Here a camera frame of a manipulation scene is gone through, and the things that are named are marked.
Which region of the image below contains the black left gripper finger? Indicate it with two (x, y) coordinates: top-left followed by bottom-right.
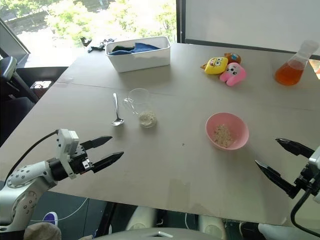
(91, 151), (125, 175)
(80, 135), (114, 152)

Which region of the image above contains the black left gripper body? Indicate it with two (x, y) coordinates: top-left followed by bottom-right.
(67, 143), (96, 176)

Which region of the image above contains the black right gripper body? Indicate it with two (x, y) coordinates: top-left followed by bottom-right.
(293, 158), (320, 199)

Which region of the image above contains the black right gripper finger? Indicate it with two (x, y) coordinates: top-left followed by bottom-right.
(274, 137), (316, 159)
(254, 159), (301, 200)

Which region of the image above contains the metal spoon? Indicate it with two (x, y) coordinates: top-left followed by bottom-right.
(111, 92), (125, 127)

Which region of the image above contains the clear glass mug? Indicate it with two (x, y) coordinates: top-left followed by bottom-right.
(122, 87), (158, 129)

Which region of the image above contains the purple round object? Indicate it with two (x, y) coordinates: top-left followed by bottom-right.
(41, 211), (60, 228)

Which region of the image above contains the pink plastic bowl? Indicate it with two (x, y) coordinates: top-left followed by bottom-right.
(205, 112), (250, 151)

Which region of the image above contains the white rounded robot leg shell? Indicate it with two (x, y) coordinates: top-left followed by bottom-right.
(199, 214), (227, 239)
(125, 206), (158, 231)

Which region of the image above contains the flask with orange liquid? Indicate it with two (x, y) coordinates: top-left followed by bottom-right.
(274, 39), (320, 87)

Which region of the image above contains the beige fabric lump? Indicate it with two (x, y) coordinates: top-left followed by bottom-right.
(23, 222), (63, 240)

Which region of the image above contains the grey robot torso top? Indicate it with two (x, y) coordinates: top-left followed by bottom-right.
(94, 226), (227, 240)

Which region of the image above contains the white plastic bin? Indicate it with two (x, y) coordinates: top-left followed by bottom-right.
(104, 35), (172, 74)

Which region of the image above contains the black gadget pile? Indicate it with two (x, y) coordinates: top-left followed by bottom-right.
(79, 35), (117, 53)

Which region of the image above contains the dark green cloth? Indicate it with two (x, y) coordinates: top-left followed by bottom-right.
(111, 44), (136, 53)

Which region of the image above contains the pink tooth-shaped squishy toy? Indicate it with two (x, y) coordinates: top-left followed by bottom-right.
(219, 62), (248, 88)

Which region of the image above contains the dark office chair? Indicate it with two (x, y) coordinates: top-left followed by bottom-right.
(0, 55), (40, 118)

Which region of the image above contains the blue cloth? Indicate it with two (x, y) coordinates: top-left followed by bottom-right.
(111, 42), (161, 56)

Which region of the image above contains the brown round squishy toy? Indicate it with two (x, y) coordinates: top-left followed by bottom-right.
(223, 52), (242, 65)

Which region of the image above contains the yellow square-face squishy toy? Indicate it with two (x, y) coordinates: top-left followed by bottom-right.
(204, 56), (229, 76)

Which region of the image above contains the white board panel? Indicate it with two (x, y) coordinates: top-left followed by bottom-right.
(184, 0), (320, 54)

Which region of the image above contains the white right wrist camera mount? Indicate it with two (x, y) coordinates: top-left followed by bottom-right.
(308, 144), (320, 204)

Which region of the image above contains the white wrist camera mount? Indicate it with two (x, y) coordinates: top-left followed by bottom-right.
(308, 144), (320, 204)
(55, 128), (81, 180)

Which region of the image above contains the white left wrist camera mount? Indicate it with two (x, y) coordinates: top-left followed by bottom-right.
(55, 128), (81, 180)

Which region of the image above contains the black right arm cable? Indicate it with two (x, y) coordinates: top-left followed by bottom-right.
(290, 189), (320, 238)

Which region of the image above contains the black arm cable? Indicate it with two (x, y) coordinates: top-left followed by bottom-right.
(4, 129), (61, 181)
(290, 189), (320, 238)

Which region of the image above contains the thin white cable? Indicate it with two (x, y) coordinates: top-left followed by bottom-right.
(29, 196), (89, 223)

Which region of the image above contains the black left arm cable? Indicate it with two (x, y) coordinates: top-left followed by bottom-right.
(4, 129), (61, 181)

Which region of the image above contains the black window frame post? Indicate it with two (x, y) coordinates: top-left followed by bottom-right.
(175, 0), (187, 44)

